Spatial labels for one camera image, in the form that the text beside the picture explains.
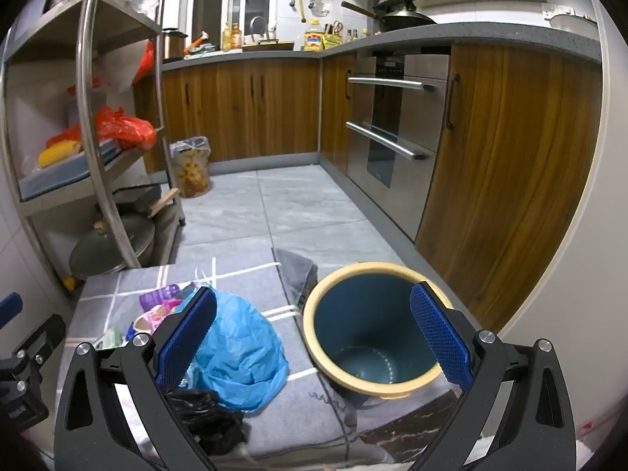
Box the black pan with wooden handle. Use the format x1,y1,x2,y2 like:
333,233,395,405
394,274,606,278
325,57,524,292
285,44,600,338
98,184,180,217

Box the floral tissue packet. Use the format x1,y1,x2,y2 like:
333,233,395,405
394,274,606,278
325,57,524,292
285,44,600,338
131,301,184,335

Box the yellow cooking oil bottle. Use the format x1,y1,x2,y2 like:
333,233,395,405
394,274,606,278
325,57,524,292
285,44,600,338
303,18,329,52

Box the grey checked blanket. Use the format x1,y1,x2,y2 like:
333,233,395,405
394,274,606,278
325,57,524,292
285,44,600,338
56,248,462,471

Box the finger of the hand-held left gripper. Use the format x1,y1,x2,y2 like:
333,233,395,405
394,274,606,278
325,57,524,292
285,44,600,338
0,292,67,394

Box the black plastic bag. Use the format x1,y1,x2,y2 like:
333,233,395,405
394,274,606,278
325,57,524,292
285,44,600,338
164,389,246,457

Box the purple spray bottle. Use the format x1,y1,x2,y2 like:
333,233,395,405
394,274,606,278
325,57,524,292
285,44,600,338
139,283,194,310

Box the teal bin with yellow rim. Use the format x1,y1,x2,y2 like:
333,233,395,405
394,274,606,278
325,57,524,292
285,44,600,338
303,262,455,400

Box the blue-grey tray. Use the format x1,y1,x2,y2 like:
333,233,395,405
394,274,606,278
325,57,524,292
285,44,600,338
20,137,148,197

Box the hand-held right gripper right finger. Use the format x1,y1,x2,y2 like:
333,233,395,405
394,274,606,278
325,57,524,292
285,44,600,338
409,282,578,471

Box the amber glass jars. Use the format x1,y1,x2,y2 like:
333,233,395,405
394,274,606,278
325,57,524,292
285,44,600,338
221,22,243,52

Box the stainless steel oven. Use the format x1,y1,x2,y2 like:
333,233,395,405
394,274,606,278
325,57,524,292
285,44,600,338
346,54,449,241

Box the black wok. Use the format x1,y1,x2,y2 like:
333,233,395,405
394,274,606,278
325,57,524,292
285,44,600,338
341,0,437,33

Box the small teal packet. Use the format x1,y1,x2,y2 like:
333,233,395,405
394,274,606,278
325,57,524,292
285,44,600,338
100,326,129,350

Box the metal shelf rack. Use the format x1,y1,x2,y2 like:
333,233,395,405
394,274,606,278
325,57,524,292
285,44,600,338
0,0,187,280

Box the red plastic bag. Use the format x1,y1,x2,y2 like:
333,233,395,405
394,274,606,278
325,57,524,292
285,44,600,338
131,39,156,84
46,105,158,150

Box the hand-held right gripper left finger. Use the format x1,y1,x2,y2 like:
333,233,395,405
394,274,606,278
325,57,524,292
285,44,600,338
53,285,219,471

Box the yellow corn cob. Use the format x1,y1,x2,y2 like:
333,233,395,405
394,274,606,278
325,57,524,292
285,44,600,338
38,140,82,168

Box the white plastic bag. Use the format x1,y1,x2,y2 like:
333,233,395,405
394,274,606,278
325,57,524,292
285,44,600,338
95,49,148,91

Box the blue plastic bag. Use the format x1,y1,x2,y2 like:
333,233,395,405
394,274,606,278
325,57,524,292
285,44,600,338
184,287,289,413

